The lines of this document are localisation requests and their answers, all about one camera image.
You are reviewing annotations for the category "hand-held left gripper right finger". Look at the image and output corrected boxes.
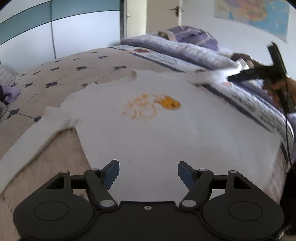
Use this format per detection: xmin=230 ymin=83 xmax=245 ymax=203
xmin=178 ymin=161 xmax=251 ymax=209

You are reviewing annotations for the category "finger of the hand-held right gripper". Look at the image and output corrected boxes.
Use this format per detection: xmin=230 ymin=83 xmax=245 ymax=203
xmin=228 ymin=66 xmax=270 ymax=81

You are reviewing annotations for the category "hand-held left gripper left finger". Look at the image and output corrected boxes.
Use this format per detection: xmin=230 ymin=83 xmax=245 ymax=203
xmin=46 ymin=159 xmax=120 ymax=209

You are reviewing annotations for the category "white long-sleeve shirt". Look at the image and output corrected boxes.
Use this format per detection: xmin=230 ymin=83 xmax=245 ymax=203
xmin=0 ymin=61 xmax=282 ymax=204

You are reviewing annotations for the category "person's right hand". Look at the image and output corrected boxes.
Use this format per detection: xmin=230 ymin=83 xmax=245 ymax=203
xmin=262 ymin=77 xmax=296 ymax=106

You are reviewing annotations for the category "dark brown cloth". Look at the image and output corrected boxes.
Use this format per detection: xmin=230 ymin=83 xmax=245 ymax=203
xmin=232 ymin=53 xmax=260 ymax=69

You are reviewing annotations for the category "purple garment with beige trim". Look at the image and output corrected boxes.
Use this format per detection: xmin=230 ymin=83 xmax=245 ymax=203
xmin=159 ymin=25 xmax=219 ymax=50

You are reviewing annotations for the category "purple patterned quilt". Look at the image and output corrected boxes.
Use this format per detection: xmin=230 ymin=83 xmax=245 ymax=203
xmin=120 ymin=34 xmax=245 ymax=70

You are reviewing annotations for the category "white door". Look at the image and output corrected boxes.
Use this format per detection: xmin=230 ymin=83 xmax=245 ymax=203
xmin=146 ymin=0 xmax=183 ymax=35
xmin=120 ymin=0 xmax=148 ymax=43

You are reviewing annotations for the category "beige bear printed blanket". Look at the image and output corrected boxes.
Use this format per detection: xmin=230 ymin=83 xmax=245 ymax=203
xmin=0 ymin=45 xmax=296 ymax=241

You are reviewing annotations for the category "small purple cloth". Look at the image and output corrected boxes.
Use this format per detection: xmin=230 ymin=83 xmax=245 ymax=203
xmin=0 ymin=85 xmax=21 ymax=105

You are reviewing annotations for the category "purple checkered pillow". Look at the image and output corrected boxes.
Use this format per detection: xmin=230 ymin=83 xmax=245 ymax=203
xmin=0 ymin=64 xmax=18 ymax=87

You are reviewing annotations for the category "sliding door wardrobe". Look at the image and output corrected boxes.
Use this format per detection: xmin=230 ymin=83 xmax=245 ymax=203
xmin=0 ymin=0 xmax=127 ymax=72

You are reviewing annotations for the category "wall map poster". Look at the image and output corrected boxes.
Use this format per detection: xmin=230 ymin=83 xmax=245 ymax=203
xmin=214 ymin=0 xmax=290 ymax=42

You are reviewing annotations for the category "black cable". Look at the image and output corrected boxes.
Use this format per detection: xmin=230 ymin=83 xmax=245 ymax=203
xmin=283 ymin=88 xmax=293 ymax=166

